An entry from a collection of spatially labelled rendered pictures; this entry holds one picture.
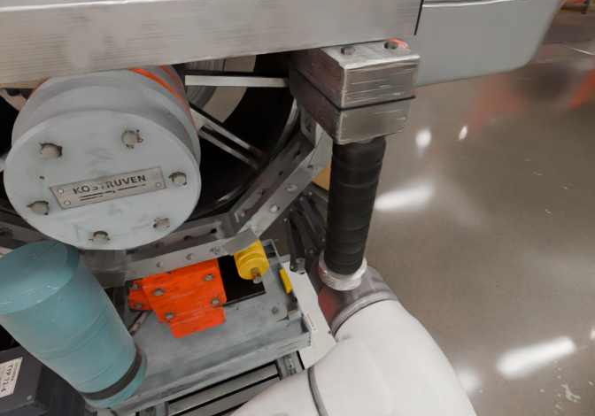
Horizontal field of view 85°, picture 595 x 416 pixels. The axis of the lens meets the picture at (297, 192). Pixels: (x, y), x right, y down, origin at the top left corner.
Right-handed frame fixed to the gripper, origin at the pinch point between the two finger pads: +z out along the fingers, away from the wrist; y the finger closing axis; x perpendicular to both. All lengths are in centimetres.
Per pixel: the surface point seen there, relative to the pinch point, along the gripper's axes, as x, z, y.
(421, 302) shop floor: -78, 2, -12
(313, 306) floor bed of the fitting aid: -46, 9, -33
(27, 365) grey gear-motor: 20, -4, -49
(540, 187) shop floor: -146, 34, 56
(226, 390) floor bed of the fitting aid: -26, -4, -56
